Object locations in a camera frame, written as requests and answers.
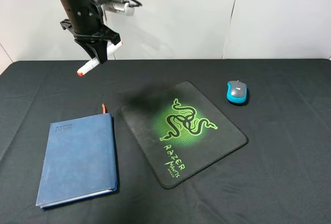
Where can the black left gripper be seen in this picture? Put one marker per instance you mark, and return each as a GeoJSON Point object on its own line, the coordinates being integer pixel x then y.
{"type": "Point", "coordinates": [94, 44]}

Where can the white marker pen orange caps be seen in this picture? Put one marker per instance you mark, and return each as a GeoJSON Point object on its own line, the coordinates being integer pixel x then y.
{"type": "Point", "coordinates": [95, 62]}

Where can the blue grey computer mouse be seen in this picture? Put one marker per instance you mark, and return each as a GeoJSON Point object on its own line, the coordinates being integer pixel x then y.
{"type": "Point", "coordinates": [237, 92]}

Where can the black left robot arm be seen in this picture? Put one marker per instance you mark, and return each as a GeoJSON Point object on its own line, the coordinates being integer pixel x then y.
{"type": "Point", "coordinates": [85, 22]}

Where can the blue hardcover notebook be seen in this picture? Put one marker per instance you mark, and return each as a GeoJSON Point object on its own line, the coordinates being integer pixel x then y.
{"type": "Point", "coordinates": [80, 161]}

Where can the black Razer mouse pad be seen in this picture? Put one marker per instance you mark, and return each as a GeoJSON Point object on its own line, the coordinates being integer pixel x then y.
{"type": "Point", "coordinates": [180, 132]}

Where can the black tablecloth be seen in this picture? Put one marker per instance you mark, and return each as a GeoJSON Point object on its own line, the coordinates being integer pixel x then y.
{"type": "Point", "coordinates": [281, 176]}

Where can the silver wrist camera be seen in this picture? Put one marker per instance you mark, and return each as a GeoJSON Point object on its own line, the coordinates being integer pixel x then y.
{"type": "Point", "coordinates": [123, 7]}

